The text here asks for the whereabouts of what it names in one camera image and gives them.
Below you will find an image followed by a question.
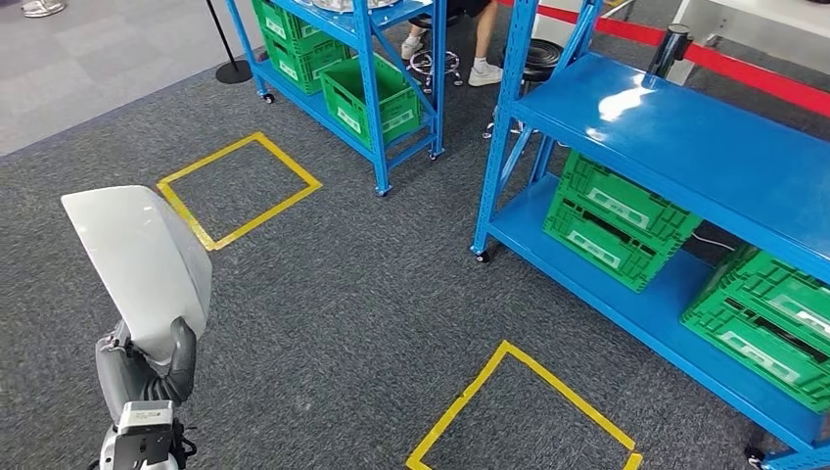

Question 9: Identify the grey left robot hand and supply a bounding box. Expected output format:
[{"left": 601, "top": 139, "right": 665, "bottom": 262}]
[{"left": 95, "top": 315, "right": 199, "bottom": 428}]

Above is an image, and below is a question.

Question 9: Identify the white curved plastic part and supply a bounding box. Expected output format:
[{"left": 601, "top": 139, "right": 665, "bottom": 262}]
[{"left": 61, "top": 184, "right": 214, "bottom": 368}]

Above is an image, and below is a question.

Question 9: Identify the black stanchion round base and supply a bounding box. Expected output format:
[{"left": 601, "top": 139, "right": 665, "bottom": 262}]
[{"left": 205, "top": 0, "right": 254, "bottom": 86}]

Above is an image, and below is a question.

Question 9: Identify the yellow floor tape square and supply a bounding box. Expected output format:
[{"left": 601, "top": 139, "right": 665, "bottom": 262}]
[{"left": 405, "top": 340, "right": 645, "bottom": 470}]

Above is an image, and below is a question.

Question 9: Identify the person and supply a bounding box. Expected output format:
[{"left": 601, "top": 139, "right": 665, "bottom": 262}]
[
  {"left": 21, "top": 0, "right": 68, "bottom": 20},
  {"left": 399, "top": 0, "right": 505, "bottom": 89}
]

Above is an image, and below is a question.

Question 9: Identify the open green plastic crate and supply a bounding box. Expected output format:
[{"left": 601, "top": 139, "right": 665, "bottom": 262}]
[{"left": 318, "top": 53, "right": 425, "bottom": 153}]

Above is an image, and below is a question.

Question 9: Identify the blue rack holding hubcap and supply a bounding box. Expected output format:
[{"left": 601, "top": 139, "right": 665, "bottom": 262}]
[{"left": 222, "top": 0, "right": 449, "bottom": 198}]

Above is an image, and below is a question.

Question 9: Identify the silver hubcap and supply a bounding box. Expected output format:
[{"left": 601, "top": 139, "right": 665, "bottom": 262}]
[{"left": 309, "top": 0, "right": 401, "bottom": 15}]

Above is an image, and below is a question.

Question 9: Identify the black stool chrome base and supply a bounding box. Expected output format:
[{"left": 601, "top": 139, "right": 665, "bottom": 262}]
[
  {"left": 482, "top": 37, "right": 566, "bottom": 141},
  {"left": 406, "top": 11, "right": 466, "bottom": 89}
]

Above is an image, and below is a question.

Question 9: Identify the wide blue steel rack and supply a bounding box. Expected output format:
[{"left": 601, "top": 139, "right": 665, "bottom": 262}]
[{"left": 470, "top": 0, "right": 830, "bottom": 470}]

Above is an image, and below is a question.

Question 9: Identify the red barrier belt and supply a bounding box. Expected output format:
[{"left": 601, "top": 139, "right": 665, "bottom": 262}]
[{"left": 495, "top": 0, "right": 830, "bottom": 119}]

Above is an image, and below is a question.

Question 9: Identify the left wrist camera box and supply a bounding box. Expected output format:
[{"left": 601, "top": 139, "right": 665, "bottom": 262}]
[{"left": 99, "top": 399, "right": 181, "bottom": 470}]

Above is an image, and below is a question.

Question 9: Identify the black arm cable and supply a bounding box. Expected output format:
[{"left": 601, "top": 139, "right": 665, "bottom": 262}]
[{"left": 169, "top": 420, "right": 199, "bottom": 463}]

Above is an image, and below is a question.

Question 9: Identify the black stanchion post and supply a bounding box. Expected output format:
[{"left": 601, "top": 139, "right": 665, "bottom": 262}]
[{"left": 646, "top": 23, "right": 694, "bottom": 80}]

